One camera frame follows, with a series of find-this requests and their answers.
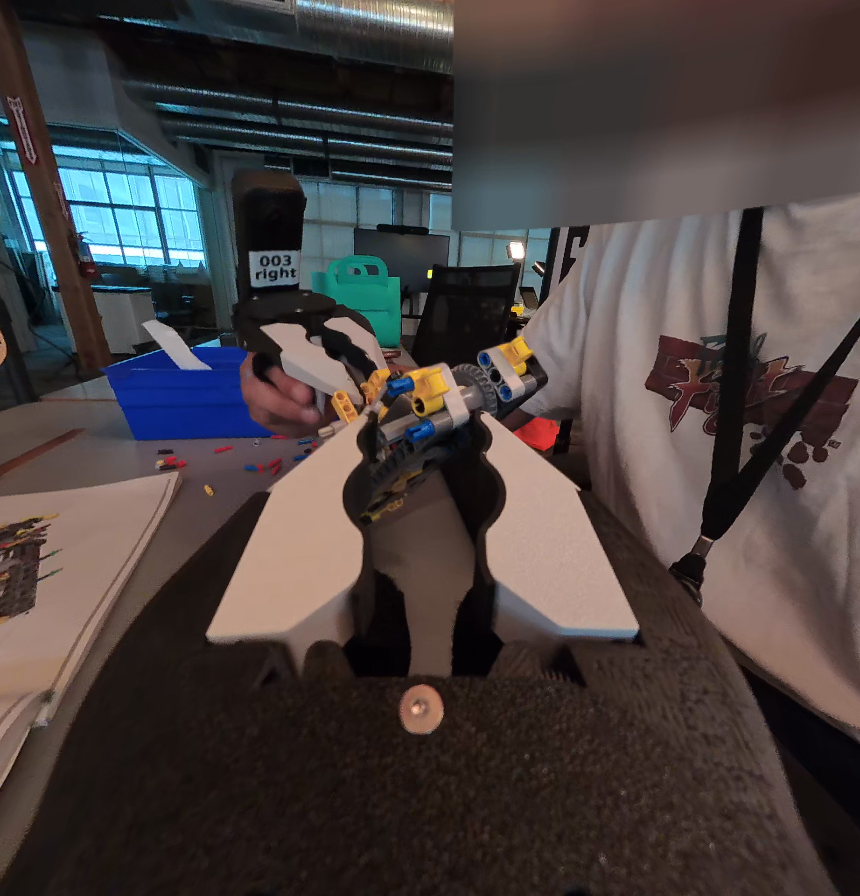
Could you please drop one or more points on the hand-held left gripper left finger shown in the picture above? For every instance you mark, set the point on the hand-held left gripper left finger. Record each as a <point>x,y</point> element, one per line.
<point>290,560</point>

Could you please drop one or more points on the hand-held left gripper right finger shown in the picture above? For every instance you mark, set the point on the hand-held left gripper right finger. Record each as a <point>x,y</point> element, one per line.
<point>563,560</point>

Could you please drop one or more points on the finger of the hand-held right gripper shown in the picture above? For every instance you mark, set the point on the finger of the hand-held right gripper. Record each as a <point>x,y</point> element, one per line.
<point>363,343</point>
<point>311,364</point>

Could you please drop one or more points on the lego car chassis model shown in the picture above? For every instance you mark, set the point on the lego car chassis model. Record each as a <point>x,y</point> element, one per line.
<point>437,399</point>

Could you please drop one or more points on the lego instruction booklet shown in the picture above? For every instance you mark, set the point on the lego instruction booklet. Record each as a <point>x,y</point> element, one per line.
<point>66,595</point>

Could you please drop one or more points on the scattered small lego pieces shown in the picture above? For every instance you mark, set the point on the scattered small lego pieces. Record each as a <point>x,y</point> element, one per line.
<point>262,465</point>

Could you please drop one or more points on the person's right hand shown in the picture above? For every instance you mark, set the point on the person's right hand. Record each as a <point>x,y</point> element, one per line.
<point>283,406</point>

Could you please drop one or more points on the teal tote bag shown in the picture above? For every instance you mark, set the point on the teal tote bag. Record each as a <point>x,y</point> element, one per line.
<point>360,301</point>

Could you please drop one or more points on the black flat screen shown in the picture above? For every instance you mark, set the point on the black flat screen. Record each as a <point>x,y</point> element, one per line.
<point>402,255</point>

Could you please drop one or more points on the black monitor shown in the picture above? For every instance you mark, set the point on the black monitor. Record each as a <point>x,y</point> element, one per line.
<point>465,315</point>

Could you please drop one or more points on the orange traffic cone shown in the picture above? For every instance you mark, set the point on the orange traffic cone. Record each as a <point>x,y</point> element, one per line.
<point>542,434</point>

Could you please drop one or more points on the white paper slip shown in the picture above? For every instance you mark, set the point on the white paper slip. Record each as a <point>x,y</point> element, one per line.
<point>178,346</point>

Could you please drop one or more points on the blue plastic bin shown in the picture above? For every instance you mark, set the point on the blue plastic bin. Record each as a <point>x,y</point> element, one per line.
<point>178,406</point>

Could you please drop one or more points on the bright work light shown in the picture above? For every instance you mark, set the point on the bright work light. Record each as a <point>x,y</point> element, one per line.
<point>515,250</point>

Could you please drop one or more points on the white cabinet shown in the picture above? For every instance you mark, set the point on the white cabinet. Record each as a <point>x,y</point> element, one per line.
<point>115,315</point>

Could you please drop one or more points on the red fire extinguisher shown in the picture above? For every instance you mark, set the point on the red fire extinguisher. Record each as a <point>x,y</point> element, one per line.
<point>83,255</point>

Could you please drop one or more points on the printed marker board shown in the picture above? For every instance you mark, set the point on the printed marker board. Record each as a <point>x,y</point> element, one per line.
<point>566,259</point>

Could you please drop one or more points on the metal air duct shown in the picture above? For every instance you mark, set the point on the metal air duct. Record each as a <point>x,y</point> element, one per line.
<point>374,31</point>

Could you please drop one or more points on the wooden post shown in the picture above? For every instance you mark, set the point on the wooden post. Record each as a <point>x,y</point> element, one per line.
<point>45,210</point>

